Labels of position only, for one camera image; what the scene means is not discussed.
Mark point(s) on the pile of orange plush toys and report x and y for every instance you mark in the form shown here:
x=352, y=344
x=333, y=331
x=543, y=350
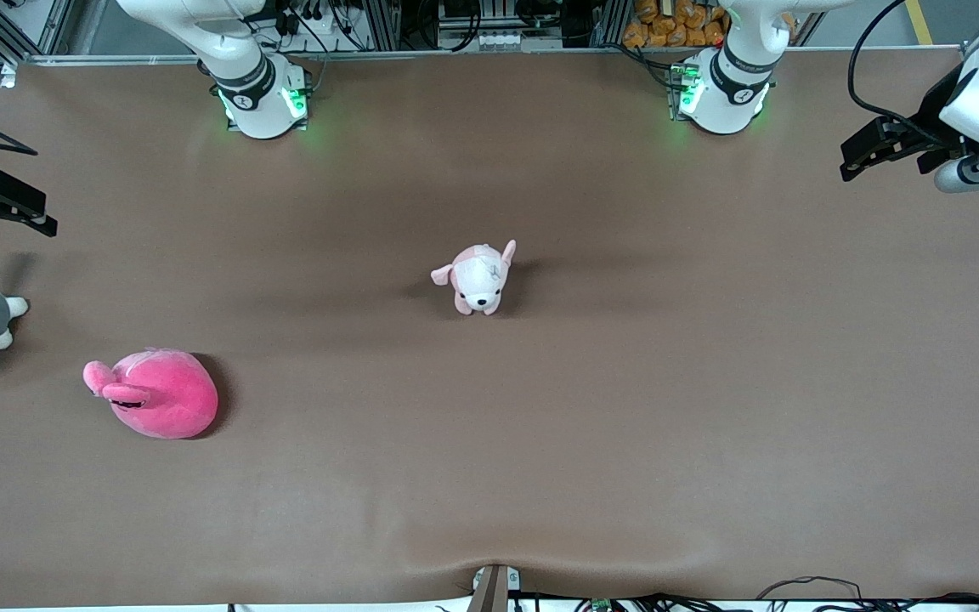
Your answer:
x=676, y=25

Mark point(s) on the white power strip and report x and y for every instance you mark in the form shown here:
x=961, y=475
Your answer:
x=515, y=40

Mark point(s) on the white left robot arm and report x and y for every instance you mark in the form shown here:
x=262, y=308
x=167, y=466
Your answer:
x=727, y=85

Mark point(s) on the round bright pink plush toy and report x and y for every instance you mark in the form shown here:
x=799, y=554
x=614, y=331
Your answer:
x=162, y=399

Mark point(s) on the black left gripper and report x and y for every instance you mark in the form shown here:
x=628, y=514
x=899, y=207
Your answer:
x=932, y=109

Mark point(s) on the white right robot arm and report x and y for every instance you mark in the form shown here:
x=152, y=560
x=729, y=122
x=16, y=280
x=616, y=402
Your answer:
x=251, y=76

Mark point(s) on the metal table edge clamp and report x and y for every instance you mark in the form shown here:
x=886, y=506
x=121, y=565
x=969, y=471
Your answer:
x=494, y=588

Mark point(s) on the aluminium table edge rail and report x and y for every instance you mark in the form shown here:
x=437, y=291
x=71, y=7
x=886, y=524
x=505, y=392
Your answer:
x=455, y=54

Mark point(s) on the pale pink plush dog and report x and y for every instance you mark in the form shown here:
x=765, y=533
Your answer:
x=478, y=280

